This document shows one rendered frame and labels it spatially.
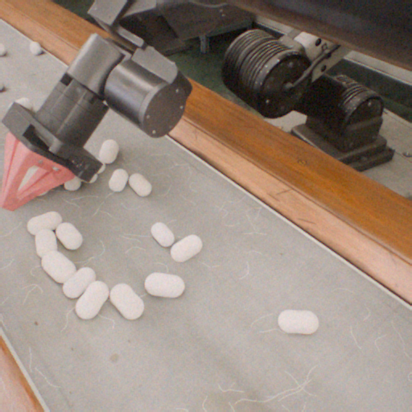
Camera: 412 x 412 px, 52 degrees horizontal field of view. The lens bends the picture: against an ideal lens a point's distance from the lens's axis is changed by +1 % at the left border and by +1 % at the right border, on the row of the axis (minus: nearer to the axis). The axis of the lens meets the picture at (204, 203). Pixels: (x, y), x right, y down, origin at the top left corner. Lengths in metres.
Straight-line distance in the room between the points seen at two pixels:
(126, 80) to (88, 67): 0.05
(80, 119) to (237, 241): 0.21
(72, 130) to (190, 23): 0.16
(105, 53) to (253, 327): 0.30
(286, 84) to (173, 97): 0.40
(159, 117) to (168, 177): 0.14
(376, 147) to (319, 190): 0.60
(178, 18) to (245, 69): 0.35
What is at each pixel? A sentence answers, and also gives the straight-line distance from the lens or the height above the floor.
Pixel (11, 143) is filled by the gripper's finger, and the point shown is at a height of 0.82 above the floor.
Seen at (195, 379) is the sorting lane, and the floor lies 0.74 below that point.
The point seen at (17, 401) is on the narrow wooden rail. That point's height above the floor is 0.76.
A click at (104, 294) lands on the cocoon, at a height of 0.76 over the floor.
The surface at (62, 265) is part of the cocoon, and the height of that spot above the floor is 0.76.
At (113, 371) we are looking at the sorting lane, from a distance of 0.37.
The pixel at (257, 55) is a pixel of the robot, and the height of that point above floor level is 0.78.
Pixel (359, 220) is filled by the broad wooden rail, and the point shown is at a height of 0.76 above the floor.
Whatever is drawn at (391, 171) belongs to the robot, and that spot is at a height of 0.47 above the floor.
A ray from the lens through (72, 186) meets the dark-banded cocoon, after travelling 0.51.
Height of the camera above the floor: 1.07
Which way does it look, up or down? 41 degrees down
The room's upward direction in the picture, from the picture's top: 3 degrees clockwise
